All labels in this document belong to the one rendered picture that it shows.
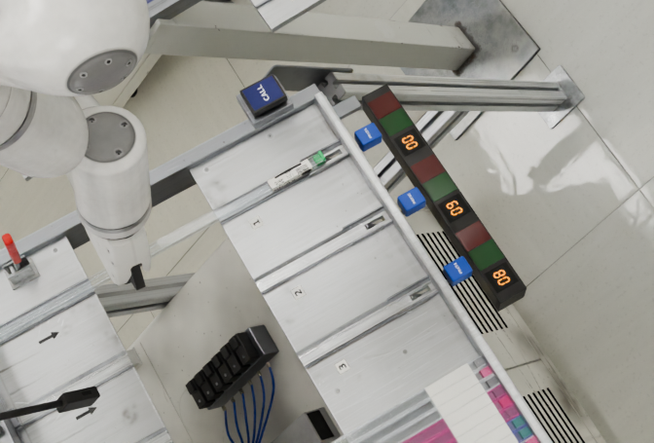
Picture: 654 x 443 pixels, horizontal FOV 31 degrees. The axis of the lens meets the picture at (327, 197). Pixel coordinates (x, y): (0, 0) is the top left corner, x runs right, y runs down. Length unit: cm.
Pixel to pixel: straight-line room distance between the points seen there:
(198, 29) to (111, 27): 92
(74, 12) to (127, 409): 75
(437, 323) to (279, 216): 25
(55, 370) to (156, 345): 52
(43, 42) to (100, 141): 42
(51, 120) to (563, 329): 134
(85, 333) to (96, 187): 31
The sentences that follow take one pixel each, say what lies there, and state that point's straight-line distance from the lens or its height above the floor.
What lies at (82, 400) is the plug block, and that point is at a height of 114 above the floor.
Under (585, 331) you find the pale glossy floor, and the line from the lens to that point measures 221.
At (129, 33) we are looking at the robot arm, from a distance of 83.
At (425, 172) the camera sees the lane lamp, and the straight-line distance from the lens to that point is 155.
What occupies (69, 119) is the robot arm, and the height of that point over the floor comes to 124.
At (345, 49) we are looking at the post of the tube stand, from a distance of 200.
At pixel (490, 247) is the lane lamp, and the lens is 152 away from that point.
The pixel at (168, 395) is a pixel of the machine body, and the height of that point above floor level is 62.
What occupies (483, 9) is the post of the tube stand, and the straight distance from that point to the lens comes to 229.
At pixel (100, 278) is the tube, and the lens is 152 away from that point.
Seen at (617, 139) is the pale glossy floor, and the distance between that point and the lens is 215.
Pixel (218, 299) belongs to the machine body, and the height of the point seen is 62.
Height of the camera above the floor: 192
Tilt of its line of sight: 50 degrees down
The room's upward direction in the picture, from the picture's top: 95 degrees counter-clockwise
